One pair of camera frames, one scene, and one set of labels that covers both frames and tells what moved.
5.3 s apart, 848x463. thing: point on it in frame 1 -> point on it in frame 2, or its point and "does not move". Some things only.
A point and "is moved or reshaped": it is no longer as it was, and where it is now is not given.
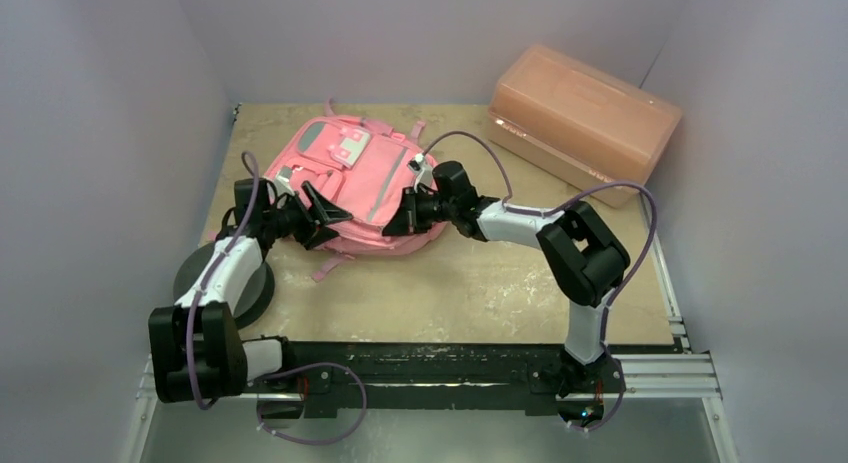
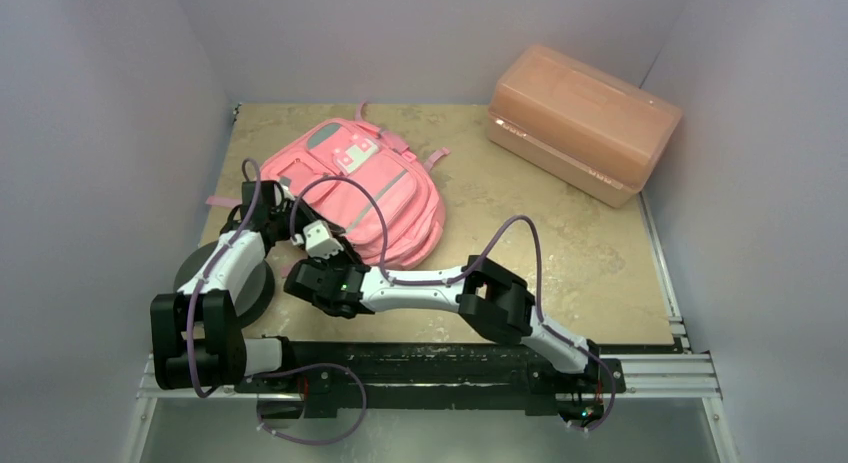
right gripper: [411, 207] -> [304, 282]
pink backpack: [362, 167] is moved or reshaped
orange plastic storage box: [578, 122] does not move
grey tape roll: [250, 308] does not move
